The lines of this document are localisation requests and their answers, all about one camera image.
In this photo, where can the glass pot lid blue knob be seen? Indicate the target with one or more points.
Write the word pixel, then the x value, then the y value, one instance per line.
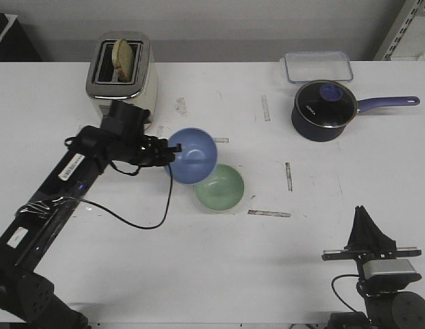
pixel 326 103

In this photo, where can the clear plastic food container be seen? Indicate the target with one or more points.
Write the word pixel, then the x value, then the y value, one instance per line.
pixel 306 66

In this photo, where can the dark blue saucepan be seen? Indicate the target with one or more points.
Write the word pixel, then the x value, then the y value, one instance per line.
pixel 321 134

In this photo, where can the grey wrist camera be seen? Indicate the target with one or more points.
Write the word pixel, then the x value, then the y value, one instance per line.
pixel 387 267

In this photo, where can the grey metal shelf upright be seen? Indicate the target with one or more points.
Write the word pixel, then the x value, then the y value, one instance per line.
pixel 405 40

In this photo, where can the blue bowl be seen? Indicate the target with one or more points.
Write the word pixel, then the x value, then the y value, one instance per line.
pixel 198 157

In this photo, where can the green bowl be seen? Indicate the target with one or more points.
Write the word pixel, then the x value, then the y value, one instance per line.
pixel 221 190

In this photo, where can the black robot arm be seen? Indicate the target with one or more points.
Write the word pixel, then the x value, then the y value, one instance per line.
pixel 119 138
pixel 403 309

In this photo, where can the cream and chrome toaster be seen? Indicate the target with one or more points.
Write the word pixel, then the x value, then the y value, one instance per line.
pixel 103 85

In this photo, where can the toast slice in toaster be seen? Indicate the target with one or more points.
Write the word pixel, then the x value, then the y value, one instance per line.
pixel 123 60

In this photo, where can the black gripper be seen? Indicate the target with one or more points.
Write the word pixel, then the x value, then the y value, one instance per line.
pixel 381 247
pixel 154 152

